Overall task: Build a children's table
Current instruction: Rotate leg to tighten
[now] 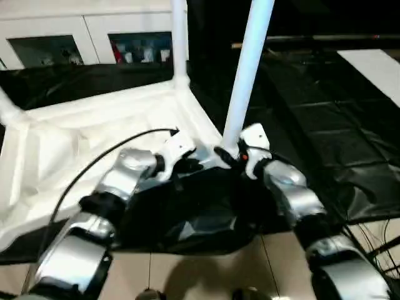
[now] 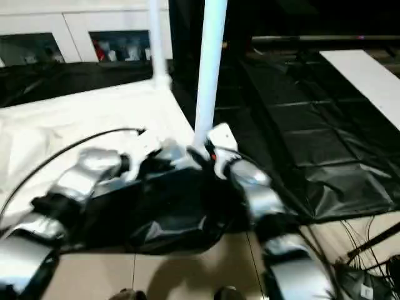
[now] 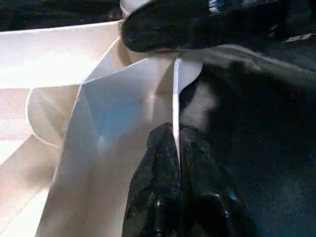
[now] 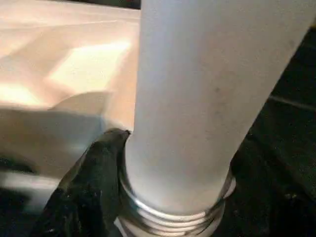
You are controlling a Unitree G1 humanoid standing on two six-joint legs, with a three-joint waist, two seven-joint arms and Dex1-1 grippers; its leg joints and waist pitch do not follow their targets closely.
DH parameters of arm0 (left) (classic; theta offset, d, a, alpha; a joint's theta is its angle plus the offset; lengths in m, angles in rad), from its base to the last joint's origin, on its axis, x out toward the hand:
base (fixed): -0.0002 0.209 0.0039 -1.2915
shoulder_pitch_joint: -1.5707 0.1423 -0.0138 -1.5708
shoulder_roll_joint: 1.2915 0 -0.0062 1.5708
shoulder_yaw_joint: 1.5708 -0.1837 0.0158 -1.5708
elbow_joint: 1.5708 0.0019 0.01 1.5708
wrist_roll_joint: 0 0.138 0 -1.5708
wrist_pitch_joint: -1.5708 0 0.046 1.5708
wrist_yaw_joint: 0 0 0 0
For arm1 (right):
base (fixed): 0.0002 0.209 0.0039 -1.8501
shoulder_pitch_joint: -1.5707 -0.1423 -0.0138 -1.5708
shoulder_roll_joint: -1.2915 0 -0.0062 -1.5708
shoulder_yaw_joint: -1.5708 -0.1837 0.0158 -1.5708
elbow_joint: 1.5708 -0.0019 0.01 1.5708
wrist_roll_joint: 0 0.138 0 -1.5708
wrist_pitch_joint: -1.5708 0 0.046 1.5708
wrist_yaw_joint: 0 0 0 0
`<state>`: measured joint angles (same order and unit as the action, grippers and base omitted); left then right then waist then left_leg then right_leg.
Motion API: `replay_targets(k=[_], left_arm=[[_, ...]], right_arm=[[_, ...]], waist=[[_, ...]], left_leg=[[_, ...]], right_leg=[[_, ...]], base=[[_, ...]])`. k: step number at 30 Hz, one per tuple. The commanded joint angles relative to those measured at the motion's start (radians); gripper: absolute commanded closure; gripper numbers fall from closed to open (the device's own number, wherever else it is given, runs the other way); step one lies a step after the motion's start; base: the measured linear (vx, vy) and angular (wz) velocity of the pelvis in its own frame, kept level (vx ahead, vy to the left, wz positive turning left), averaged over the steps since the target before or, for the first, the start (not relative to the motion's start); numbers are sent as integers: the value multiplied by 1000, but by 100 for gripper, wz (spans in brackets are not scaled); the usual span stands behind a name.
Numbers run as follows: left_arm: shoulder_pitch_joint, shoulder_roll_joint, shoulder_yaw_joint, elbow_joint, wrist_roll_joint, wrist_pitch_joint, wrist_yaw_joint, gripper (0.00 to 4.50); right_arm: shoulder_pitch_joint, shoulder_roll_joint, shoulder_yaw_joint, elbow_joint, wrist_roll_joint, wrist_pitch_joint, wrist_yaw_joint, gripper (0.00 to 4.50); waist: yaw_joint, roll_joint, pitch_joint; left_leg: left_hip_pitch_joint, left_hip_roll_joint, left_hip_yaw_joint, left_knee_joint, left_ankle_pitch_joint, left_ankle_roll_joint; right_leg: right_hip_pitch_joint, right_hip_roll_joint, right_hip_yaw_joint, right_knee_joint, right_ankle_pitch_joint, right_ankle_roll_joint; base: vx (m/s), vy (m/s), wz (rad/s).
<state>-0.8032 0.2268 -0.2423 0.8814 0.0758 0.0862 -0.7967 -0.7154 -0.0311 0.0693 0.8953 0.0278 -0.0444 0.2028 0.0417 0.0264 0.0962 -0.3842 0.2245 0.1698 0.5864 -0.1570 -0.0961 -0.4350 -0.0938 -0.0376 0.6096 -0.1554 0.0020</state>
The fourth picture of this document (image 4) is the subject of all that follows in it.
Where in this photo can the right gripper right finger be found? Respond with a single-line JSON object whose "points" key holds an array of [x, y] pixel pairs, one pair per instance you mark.
{"points": [[269, 202]]}

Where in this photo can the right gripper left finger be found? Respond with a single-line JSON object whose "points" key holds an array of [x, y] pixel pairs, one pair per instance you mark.
{"points": [[86, 197]]}

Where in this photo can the white plastic table leg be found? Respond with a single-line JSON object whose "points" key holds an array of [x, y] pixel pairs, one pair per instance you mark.
{"points": [[185, 98]]}

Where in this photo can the white plastic table top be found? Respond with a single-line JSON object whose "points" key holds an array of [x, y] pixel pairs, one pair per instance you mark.
{"points": [[61, 61]]}

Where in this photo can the black mat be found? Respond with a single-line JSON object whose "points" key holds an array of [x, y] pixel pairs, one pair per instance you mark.
{"points": [[284, 118]]}

